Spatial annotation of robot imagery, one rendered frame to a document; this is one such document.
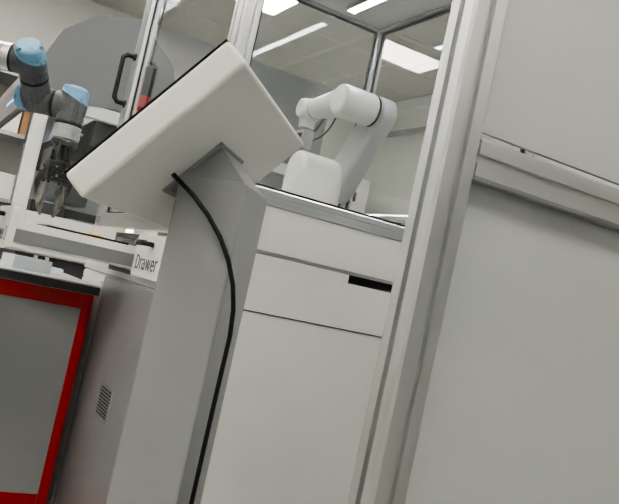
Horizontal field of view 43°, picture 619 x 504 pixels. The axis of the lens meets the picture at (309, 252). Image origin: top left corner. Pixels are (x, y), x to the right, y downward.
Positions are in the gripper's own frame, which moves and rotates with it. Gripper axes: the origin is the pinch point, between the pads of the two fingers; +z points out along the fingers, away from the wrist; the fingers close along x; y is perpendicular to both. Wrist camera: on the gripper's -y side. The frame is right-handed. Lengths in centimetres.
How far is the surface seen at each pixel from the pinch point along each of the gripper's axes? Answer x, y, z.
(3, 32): 5, -416, -140
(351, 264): 65, 58, -3
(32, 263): 3.0, -22.3, 15.5
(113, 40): 21, -77, -72
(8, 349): -0.1, -8.2, 40.2
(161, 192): 2, 97, -4
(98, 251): 12.7, 15.8, 7.7
